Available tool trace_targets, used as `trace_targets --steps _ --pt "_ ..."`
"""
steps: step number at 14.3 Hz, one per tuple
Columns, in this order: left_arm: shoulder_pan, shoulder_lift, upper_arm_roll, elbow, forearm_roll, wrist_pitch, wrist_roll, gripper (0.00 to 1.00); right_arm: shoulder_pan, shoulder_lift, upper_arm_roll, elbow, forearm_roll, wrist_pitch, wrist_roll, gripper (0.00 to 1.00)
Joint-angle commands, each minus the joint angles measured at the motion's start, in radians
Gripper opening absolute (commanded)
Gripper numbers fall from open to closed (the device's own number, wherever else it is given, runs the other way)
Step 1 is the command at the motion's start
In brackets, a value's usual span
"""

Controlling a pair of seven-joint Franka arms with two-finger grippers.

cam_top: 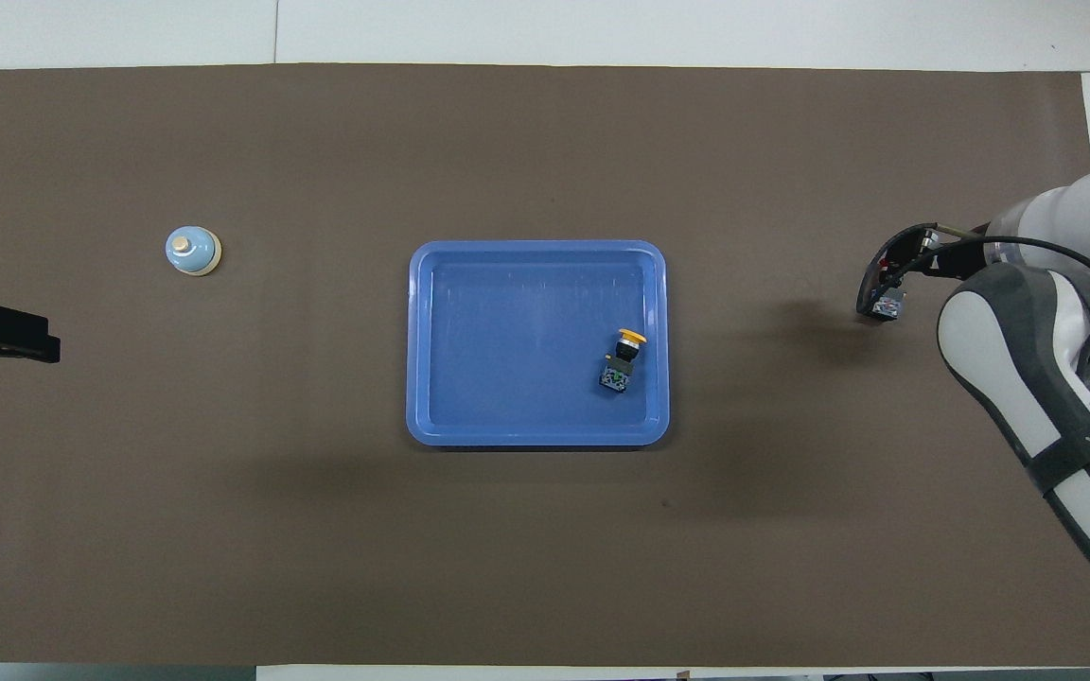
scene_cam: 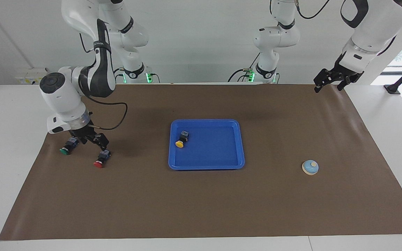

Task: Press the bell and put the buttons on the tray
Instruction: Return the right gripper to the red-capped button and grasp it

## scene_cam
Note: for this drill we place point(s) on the blue plastic tray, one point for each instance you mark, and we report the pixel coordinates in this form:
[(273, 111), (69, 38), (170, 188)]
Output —
[(215, 153)]

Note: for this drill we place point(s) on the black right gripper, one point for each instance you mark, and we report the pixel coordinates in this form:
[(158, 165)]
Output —
[(86, 132)]

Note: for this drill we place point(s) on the red push button switch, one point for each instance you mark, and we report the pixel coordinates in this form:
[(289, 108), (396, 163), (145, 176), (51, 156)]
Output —
[(100, 160)]

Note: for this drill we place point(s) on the light blue desk bell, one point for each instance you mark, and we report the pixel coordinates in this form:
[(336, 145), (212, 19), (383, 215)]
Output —
[(310, 167)]

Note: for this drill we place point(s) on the brown table mat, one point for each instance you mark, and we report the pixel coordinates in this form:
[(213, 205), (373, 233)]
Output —
[(201, 202)]

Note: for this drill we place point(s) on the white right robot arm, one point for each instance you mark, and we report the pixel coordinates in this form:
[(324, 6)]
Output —
[(65, 97)]

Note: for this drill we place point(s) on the yellow push button switch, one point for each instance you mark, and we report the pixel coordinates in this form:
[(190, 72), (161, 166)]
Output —
[(181, 140)]

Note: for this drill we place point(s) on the white power strip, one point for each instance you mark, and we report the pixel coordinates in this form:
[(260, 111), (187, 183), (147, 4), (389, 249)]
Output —
[(30, 76)]

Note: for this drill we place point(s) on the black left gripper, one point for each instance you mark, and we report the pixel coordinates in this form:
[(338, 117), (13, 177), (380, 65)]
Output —
[(337, 74)]

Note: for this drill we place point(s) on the green push button switch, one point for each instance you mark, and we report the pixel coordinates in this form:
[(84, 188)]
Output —
[(66, 148)]

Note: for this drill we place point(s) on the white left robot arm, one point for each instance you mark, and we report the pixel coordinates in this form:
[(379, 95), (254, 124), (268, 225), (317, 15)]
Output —
[(375, 28)]

